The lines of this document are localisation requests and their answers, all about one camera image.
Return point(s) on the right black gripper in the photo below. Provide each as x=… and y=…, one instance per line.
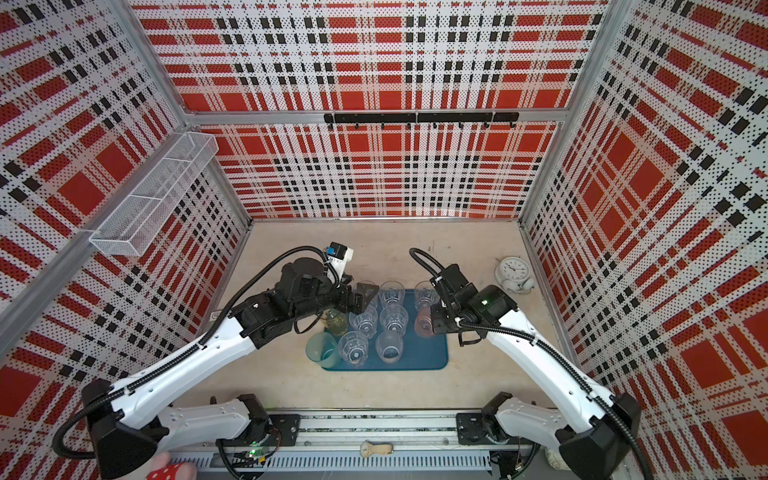
x=439, y=327

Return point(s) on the teal plastic tray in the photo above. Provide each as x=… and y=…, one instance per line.
x=419, y=353

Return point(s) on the crumpled white cloth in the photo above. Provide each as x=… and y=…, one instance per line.
x=555, y=460

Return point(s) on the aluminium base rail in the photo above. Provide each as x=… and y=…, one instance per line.
x=314, y=441

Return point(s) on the frosted clear cup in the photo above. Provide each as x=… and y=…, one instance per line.
x=389, y=346

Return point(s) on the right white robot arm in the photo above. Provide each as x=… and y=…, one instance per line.
x=592, y=428

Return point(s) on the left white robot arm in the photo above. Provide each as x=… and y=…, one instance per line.
x=124, y=424

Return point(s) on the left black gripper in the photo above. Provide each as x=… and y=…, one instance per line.
x=359, y=304

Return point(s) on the pink plastic cup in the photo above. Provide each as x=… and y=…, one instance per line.
x=423, y=325

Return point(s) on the beige small object on rail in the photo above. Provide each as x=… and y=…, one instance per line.
x=369, y=449

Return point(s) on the white alarm clock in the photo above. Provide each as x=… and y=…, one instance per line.
x=513, y=274

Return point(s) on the white wire mesh basket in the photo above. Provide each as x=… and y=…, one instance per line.
x=134, y=224

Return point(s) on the clear cup row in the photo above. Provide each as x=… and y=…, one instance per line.
x=353, y=349

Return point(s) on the green textured plastic cup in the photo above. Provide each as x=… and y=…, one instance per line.
x=322, y=349

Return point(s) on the yellow plastic cup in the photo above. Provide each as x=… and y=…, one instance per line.
x=335, y=322

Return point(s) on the black hook rail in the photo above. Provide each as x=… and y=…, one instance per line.
x=357, y=119

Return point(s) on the red white plush toy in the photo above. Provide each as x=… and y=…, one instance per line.
x=162, y=468

